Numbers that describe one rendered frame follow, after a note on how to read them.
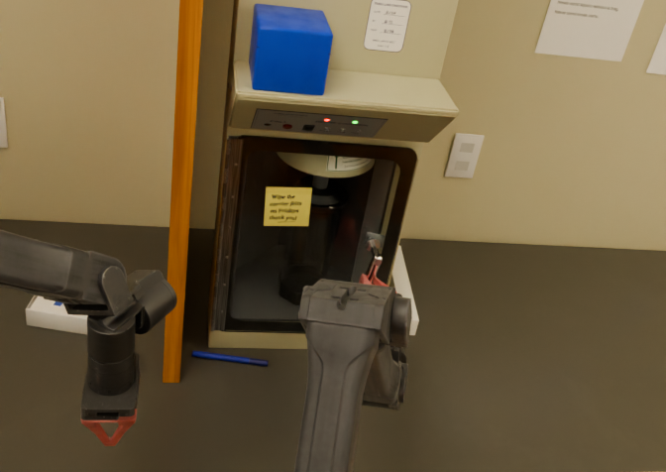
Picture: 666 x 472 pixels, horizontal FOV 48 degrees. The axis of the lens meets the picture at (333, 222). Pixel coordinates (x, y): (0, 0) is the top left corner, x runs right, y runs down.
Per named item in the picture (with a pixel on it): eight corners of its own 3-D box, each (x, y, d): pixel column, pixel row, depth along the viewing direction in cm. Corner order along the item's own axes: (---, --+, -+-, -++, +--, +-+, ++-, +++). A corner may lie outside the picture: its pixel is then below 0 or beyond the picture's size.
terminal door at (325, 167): (214, 328, 139) (231, 134, 117) (375, 332, 145) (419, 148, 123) (214, 331, 138) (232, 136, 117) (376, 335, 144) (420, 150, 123)
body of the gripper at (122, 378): (139, 362, 104) (140, 321, 100) (134, 419, 95) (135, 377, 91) (90, 362, 102) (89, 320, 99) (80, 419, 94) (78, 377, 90)
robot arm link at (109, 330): (76, 315, 90) (114, 334, 89) (114, 287, 96) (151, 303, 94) (77, 357, 94) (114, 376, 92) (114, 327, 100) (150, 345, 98)
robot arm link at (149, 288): (47, 275, 91) (98, 275, 87) (110, 233, 100) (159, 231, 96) (83, 358, 96) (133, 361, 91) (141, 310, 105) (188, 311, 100)
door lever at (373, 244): (365, 282, 136) (351, 280, 136) (382, 239, 132) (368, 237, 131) (370, 300, 132) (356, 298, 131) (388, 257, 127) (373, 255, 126)
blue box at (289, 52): (248, 62, 111) (254, 2, 106) (315, 68, 113) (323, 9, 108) (252, 90, 103) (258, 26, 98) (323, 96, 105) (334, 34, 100)
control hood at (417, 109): (226, 120, 116) (232, 59, 111) (426, 136, 123) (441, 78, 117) (228, 157, 107) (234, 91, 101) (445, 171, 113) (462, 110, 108)
